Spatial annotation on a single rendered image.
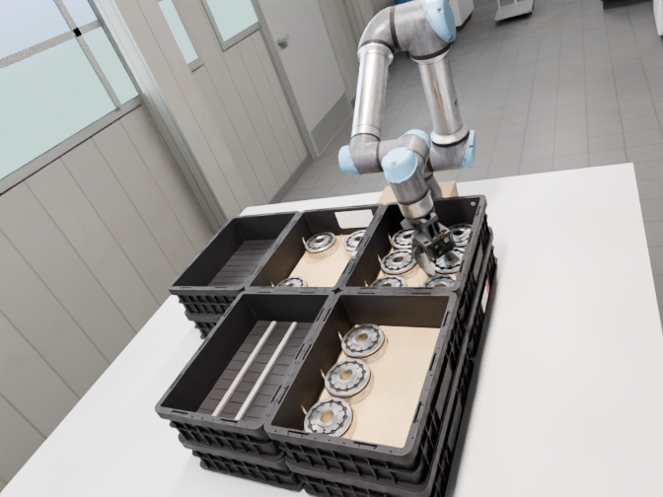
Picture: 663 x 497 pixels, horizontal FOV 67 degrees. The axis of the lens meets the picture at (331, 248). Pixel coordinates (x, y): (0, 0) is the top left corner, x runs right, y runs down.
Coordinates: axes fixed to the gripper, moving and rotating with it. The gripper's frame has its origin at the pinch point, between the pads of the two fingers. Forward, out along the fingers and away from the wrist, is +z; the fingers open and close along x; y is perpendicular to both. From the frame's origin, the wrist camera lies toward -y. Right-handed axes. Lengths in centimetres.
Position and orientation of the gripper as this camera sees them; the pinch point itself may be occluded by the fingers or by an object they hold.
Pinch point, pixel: (439, 267)
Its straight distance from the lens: 132.9
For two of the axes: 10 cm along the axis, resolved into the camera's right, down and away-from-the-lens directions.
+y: 3.5, 4.0, -8.5
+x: 8.4, -5.4, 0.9
